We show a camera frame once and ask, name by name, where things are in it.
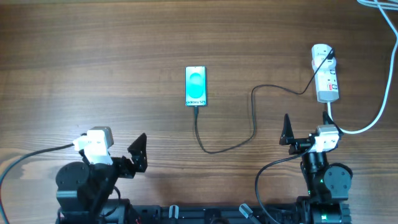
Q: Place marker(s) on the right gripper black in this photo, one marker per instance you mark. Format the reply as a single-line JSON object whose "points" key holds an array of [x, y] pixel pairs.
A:
{"points": [[299, 144]]}

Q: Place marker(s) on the turquoise screen smartphone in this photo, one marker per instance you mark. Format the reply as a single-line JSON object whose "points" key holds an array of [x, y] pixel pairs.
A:
{"points": [[195, 86]]}

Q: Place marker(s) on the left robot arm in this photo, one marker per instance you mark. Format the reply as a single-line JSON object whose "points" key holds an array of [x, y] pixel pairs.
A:
{"points": [[87, 192]]}

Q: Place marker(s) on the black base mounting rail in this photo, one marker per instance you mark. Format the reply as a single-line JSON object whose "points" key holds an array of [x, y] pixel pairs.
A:
{"points": [[293, 213]]}

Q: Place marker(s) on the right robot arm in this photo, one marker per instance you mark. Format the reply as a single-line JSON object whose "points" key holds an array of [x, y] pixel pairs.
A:
{"points": [[328, 184]]}

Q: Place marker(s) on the white power strip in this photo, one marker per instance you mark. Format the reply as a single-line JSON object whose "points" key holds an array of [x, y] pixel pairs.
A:
{"points": [[324, 67]]}

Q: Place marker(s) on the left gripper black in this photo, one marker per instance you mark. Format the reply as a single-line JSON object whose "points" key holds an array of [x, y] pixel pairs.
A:
{"points": [[138, 157]]}

